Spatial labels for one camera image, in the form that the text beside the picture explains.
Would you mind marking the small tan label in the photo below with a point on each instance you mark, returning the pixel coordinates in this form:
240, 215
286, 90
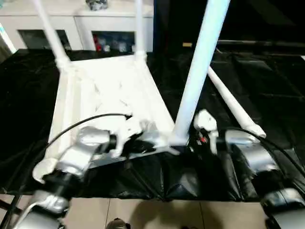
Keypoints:
187, 44

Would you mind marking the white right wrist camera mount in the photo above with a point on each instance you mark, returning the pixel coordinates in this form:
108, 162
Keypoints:
207, 121

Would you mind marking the clear bag of dark parts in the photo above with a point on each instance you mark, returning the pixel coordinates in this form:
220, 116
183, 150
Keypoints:
97, 4

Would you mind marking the white plastic table top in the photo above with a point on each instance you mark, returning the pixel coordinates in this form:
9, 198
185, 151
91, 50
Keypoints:
95, 90

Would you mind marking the long dark bar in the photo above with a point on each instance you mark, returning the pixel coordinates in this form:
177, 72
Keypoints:
262, 43

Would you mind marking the white flat sheet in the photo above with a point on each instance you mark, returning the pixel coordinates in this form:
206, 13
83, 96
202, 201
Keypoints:
303, 58

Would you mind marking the black mat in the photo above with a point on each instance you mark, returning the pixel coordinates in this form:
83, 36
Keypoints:
262, 95

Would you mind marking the white plastic table leg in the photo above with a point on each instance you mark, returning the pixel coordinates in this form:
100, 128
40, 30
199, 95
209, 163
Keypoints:
236, 105
140, 31
202, 59
53, 35

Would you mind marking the black folding stand frame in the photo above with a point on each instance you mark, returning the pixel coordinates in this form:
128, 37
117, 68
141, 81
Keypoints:
9, 206

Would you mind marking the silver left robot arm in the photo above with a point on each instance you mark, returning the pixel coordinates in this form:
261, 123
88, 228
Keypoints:
78, 152

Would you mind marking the white cabinet with glass doors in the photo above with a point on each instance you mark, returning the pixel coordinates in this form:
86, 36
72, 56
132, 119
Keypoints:
78, 23

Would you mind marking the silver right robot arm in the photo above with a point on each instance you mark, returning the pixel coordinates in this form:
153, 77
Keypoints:
257, 155

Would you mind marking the grey curtain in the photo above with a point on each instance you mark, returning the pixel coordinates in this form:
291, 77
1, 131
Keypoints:
4, 50

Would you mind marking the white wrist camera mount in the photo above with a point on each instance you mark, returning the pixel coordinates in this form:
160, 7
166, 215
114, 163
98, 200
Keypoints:
207, 121
128, 131

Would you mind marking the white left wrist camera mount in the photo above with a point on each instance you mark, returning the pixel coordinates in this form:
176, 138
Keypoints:
128, 131

